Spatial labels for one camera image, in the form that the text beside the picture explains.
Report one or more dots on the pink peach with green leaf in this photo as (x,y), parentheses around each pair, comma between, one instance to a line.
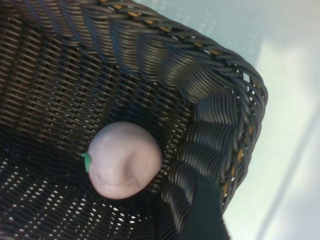
(125,162)

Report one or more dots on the dark brown wicker basket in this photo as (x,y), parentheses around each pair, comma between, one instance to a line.
(75,87)

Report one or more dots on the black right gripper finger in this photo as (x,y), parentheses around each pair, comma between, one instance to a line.
(207,220)

